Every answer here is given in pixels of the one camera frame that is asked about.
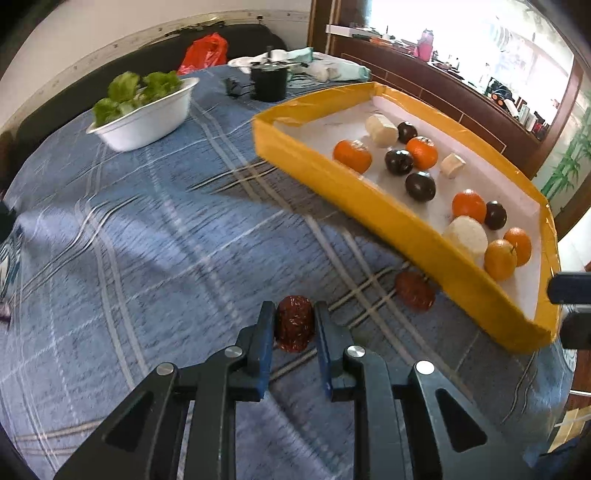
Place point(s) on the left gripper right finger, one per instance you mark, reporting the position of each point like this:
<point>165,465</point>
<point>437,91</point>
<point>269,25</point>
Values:
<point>410,423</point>

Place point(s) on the yellow white tray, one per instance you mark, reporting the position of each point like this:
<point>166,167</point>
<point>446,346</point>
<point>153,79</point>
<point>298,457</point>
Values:
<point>299,137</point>

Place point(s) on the blue plaid tablecloth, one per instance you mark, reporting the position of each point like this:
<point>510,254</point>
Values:
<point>126,260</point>

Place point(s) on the black cup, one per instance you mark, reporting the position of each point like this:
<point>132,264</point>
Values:
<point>269,78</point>

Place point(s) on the pink bottle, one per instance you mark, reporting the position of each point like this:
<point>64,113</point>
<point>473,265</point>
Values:
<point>424,48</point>

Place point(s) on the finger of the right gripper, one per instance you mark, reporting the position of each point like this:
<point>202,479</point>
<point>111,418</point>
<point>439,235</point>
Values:
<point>570,288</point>
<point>575,333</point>

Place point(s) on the big orange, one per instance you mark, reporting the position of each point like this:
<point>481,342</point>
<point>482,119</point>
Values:
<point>522,244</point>

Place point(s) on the small white yam piece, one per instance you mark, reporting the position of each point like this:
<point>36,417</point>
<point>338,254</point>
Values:
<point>452,165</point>

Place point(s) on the green lettuce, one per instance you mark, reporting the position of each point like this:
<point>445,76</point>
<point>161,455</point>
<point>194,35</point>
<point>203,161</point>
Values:
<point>129,91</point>

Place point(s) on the red plastic bag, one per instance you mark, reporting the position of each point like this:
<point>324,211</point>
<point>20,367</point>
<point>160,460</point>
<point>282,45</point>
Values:
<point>206,52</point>

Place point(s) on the red date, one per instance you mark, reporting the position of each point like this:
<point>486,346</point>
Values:
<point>414,290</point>
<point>294,327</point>

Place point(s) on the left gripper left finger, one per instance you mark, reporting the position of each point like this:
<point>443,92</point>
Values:
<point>180,422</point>

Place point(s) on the small dark plum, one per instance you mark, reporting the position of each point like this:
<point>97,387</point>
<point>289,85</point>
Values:
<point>407,131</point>

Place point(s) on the orange mandarin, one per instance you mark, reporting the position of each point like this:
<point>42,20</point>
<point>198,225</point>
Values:
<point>424,152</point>
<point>354,154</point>
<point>469,203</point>

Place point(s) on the large white yam chunk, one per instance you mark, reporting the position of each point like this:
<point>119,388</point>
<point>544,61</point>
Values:
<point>469,236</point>

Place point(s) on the white bowl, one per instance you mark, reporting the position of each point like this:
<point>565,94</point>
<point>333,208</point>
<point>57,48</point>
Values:
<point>148,123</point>

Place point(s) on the yellowish mandarin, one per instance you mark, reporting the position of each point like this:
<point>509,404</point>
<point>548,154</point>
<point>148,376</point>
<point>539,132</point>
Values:
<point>500,260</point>

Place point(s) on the black sofa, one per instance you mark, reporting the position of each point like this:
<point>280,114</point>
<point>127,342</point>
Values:
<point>165,55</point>

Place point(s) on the white crumpled cloth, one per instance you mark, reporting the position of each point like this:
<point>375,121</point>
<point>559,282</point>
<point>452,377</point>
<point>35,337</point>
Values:
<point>307,66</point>

